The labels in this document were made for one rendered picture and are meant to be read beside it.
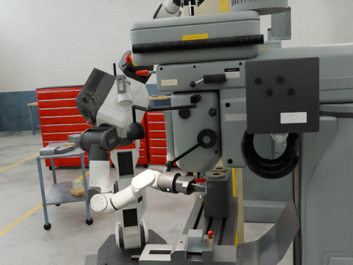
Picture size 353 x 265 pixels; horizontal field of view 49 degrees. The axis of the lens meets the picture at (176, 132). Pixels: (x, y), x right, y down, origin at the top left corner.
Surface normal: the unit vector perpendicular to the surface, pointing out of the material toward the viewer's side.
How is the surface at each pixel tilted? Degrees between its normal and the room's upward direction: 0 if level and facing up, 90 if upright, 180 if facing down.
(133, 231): 28
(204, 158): 108
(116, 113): 58
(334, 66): 90
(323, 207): 88
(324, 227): 88
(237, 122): 90
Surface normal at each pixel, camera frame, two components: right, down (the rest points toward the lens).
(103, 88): 0.11, -0.37
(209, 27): -0.20, 0.18
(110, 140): 0.90, -0.02
